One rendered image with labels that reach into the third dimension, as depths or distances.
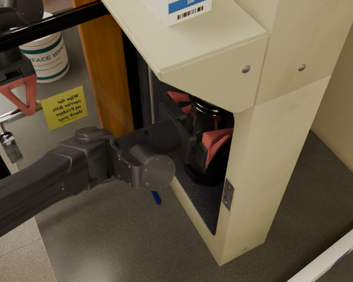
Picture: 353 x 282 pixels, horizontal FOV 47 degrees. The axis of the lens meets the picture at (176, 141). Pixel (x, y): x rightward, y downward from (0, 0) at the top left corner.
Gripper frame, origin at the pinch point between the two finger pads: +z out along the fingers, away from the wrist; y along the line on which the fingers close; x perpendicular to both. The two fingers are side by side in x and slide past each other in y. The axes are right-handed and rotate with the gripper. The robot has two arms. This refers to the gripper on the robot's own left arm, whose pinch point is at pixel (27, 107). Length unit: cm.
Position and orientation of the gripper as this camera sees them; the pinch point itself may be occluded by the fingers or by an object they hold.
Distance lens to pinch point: 78.1
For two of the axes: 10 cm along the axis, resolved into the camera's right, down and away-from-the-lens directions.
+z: 2.2, 8.3, 5.0
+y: -4.9, -3.5, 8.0
